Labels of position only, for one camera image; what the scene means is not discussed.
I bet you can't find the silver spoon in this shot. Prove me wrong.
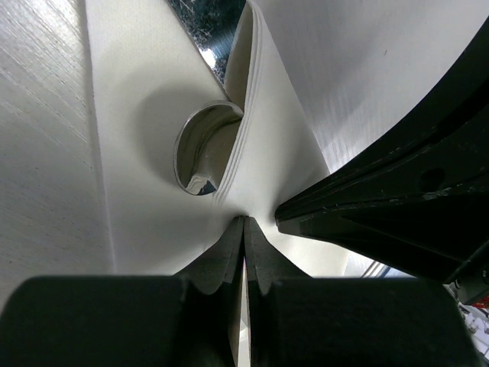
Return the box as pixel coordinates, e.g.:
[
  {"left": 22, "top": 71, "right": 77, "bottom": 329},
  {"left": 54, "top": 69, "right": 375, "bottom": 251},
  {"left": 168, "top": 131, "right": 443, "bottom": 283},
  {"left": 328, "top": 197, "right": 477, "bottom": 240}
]
[{"left": 173, "top": 100, "right": 244, "bottom": 196}]

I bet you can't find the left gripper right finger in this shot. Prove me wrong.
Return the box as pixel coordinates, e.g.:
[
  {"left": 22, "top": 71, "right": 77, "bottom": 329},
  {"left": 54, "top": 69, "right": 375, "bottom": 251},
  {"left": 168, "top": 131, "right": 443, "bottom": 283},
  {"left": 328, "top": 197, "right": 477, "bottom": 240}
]
[{"left": 243, "top": 217, "right": 483, "bottom": 366}]

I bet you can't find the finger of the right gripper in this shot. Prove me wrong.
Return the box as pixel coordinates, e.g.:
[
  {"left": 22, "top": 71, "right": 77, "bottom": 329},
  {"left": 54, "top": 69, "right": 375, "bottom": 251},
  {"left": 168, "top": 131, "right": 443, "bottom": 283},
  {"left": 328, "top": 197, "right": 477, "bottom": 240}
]
[{"left": 275, "top": 77, "right": 488, "bottom": 283}]

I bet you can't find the white paper napkin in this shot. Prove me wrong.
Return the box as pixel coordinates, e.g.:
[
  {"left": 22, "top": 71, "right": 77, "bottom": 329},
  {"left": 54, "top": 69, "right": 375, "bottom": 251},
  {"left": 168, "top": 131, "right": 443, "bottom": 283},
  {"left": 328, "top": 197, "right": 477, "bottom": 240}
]
[{"left": 86, "top": 1, "right": 348, "bottom": 277}]

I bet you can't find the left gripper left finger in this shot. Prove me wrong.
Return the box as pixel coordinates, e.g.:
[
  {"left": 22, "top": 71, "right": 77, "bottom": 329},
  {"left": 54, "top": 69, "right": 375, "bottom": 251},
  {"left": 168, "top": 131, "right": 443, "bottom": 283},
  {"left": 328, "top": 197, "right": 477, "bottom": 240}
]
[{"left": 1, "top": 217, "right": 245, "bottom": 366}]

